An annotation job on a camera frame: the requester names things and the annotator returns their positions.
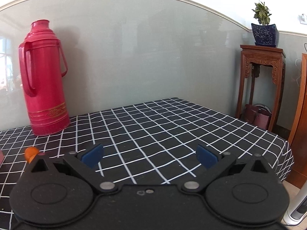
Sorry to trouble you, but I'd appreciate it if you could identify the orange tangerine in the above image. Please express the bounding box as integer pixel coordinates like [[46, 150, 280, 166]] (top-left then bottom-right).
[[24, 146, 40, 163]]

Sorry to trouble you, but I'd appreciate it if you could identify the pink bag under stand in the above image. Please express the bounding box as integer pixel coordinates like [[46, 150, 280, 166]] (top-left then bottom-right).
[[243, 104, 272, 130]]

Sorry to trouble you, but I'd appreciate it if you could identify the red cardboard box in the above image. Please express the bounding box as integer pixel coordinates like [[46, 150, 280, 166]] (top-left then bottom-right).
[[0, 150, 4, 165]]

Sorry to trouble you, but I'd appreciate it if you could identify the white floor heater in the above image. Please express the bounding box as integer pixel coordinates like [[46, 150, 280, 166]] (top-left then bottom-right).
[[283, 183, 307, 226]]

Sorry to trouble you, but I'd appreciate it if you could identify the red thermos flask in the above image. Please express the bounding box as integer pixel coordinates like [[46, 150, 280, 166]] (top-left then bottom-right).
[[18, 19, 70, 136]]

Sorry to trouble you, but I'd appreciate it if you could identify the carved wooden plant stand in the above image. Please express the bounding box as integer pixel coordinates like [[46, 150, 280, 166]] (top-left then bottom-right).
[[235, 45, 286, 131]]

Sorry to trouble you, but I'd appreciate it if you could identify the green plant blue pot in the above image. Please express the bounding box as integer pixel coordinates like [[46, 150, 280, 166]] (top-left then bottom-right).
[[251, 2, 279, 48]]

